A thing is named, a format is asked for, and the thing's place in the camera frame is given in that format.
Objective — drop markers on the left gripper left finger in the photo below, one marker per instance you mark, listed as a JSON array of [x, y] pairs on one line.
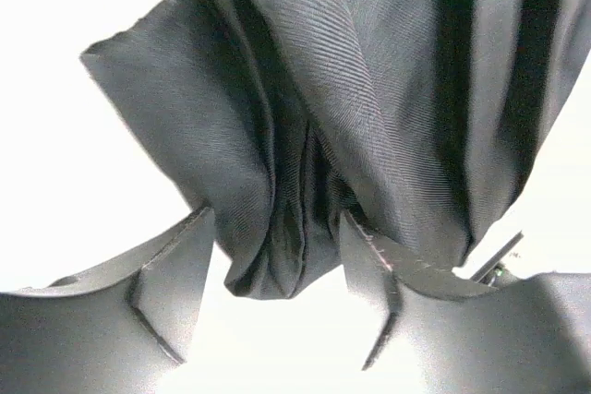
[[118, 327]]

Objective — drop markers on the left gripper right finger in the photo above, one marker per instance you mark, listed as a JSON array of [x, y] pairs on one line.
[[432, 332]]

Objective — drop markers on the black pleated skirt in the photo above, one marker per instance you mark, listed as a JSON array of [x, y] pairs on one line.
[[426, 116]]

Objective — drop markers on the aluminium table rail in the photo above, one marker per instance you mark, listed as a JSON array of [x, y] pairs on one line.
[[480, 274]]

